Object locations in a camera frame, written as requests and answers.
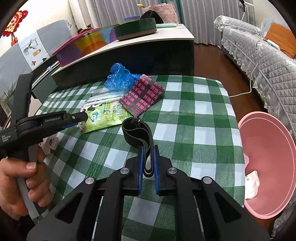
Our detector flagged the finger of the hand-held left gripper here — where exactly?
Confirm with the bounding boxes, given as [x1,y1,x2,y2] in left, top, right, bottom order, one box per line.
[66,111,89,127]
[55,122,80,132]

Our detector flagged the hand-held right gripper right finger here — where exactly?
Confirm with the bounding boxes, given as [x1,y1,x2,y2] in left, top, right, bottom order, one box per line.
[153,145,271,241]

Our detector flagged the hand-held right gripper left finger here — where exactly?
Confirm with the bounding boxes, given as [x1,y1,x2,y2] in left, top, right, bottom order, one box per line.
[26,146,145,241]

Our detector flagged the red and white packet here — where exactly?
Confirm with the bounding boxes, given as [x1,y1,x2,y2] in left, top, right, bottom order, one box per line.
[38,136,58,154]

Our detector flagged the green printed packet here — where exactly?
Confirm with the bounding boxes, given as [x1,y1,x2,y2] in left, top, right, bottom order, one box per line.
[80,100,134,135]

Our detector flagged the clear plastic bag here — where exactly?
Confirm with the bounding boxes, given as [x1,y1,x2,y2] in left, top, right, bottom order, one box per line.
[84,87,123,109]

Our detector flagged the black elastic band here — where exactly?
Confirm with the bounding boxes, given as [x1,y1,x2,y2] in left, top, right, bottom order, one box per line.
[122,117,154,179]

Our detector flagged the blue plastic bag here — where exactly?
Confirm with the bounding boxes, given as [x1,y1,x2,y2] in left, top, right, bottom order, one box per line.
[104,62,141,93]

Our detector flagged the black pink printed packet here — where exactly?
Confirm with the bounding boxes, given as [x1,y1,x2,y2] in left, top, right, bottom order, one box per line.
[119,74,165,117]

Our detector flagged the pink plastic basin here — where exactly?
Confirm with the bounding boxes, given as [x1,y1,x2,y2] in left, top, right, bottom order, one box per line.
[238,112,296,219]

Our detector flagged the person's left hand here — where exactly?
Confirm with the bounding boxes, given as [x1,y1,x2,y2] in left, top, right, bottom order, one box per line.
[0,146,52,220]

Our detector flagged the green potted plant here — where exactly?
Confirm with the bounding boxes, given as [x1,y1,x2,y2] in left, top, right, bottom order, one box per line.
[0,85,15,130]

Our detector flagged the green checked tablecloth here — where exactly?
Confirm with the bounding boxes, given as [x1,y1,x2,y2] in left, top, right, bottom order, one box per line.
[30,75,245,241]

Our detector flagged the white rod blue fitting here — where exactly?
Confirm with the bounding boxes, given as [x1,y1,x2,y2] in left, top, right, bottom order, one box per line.
[30,61,60,88]

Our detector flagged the colourful tin box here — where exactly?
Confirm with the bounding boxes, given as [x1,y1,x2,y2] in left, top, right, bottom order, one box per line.
[52,26,121,67]

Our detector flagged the grey television cover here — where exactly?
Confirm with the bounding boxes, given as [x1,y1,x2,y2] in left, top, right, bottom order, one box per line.
[0,20,72,93]

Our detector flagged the red knot ornament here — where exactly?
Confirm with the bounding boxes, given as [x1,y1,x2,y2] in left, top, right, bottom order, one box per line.
[3,10,28,46]

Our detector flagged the white standing air conditioner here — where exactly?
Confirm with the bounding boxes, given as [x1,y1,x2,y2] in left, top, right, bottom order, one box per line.
[69,0,92,32]

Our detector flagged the dark green round box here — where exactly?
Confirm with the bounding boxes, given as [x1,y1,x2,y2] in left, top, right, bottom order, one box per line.
[114,18,158,42]

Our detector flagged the grey curtain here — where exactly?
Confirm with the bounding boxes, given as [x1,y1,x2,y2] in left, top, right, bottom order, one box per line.
[180,0,245,45]
[89,0,173,21]

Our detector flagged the white top coffee table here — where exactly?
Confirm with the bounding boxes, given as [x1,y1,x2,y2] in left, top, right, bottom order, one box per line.
[50,23,195,93]

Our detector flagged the black hat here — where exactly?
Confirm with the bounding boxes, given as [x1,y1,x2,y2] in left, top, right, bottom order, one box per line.
[140,10,164,24]

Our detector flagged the pink fabric basket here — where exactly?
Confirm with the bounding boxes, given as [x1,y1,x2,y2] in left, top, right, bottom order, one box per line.
[143,2,179,25]

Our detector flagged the teal curtain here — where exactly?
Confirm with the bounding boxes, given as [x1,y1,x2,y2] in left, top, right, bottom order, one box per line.
[174,0,182,24]

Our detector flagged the grey quilted sofa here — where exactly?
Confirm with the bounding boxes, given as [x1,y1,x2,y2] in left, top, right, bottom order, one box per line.
[213,15,296,237]

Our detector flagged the white power adapter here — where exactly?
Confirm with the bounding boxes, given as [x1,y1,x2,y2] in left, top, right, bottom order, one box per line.
[266,38,281,50]

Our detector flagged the orange cushion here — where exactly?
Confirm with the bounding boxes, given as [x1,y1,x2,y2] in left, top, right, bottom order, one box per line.
[264,22,296,58]

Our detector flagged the white cable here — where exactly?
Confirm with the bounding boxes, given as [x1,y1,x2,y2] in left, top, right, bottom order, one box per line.
[229,37,266,98]

